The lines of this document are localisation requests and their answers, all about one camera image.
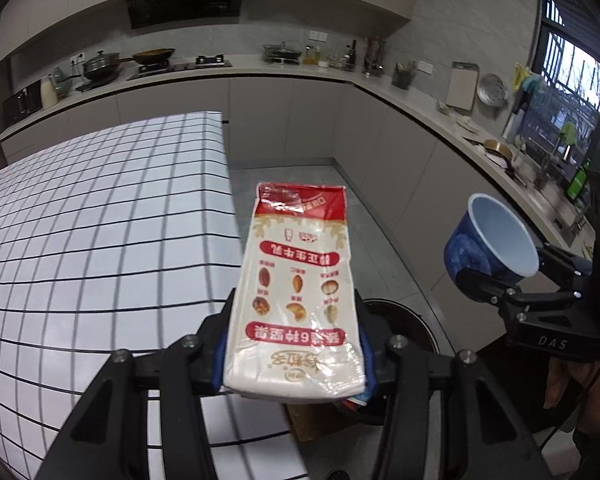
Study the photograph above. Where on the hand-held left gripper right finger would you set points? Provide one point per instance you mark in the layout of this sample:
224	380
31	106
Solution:
368	360

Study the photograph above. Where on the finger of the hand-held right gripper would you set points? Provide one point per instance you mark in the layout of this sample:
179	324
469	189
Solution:
560	262
485	287

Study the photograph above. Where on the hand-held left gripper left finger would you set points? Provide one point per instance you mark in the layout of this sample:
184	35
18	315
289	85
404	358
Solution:
219	360

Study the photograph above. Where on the black round bin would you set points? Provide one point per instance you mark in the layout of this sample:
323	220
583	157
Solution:
410	325

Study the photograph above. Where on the blue bowl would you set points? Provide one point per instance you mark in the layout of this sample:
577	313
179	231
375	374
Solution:
500	235

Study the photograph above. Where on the red white snack packet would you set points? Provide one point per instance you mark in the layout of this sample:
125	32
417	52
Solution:
295	285

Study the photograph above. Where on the person's right hand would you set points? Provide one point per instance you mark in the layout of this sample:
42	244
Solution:
565	380

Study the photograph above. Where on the green bottle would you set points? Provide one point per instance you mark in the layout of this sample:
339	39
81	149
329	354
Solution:
577	182

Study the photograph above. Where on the wooden stool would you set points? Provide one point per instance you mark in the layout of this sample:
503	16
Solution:
310	422

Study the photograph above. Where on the steel faucet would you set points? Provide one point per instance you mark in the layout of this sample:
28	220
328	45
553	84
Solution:
545	165

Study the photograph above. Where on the gold pot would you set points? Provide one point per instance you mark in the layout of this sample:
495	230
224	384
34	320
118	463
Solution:
499	150

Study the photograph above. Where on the kitchen counter with cabinets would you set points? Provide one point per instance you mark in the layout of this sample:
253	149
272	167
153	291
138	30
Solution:
390	160

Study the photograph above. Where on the white checked tablecloth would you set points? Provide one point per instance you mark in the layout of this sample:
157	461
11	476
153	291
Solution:
105	235

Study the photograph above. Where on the round metal colander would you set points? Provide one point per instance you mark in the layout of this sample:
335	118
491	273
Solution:
493	90

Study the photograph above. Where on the hanging yellow and blue cloths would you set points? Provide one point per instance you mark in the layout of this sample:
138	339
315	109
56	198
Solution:
527	80

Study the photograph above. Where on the barred window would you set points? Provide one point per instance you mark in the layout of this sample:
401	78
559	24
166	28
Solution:
570	70

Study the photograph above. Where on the white cutting board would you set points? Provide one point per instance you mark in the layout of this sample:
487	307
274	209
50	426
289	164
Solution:
462	87

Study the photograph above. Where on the black knife holder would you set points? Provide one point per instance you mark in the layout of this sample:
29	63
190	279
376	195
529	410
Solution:
404	79

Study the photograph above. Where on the steel utensil holder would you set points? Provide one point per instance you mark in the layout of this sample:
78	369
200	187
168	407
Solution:
375	60

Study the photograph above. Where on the dark wine bottle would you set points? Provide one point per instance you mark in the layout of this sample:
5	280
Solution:
352	55

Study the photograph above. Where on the yellow oil bottles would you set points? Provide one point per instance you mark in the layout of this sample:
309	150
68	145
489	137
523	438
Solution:
312	56

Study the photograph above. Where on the black gas stove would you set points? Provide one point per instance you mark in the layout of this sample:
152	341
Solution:
180	67

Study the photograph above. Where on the black induction cooker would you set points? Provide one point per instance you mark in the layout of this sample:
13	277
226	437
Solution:
100	85

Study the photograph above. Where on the steel pot with lid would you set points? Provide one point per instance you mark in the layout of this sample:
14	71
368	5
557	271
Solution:
282	54

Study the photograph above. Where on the black wok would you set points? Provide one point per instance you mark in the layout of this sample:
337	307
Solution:
153	56

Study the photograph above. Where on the white jug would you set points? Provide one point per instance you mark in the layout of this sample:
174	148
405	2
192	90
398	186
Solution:
48	94

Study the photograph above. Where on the grey kettle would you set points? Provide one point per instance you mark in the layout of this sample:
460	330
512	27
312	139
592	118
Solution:
62	85

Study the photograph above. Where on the black pot with lid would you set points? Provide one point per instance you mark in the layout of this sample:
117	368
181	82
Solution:
101	66

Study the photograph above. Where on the black microwave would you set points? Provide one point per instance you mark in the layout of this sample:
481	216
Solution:
22	106

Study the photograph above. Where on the white wall socket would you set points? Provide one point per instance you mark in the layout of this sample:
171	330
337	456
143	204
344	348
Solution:
425	66
78	58
318	36

